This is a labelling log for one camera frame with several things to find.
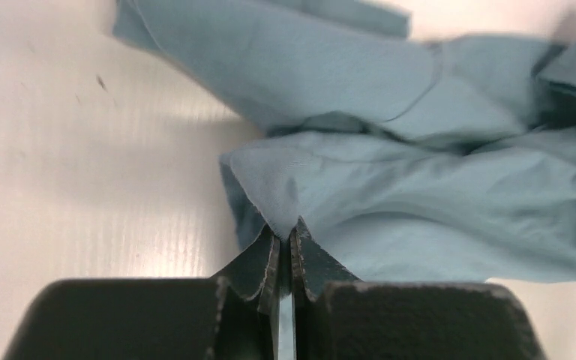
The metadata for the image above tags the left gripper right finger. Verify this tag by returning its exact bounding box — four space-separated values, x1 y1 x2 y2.
289 217 359 359

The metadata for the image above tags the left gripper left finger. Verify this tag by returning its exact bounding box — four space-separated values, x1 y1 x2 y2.
211 225 281 359

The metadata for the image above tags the blue-grey t-shirt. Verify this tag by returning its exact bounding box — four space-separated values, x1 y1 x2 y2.
112 1 576 282

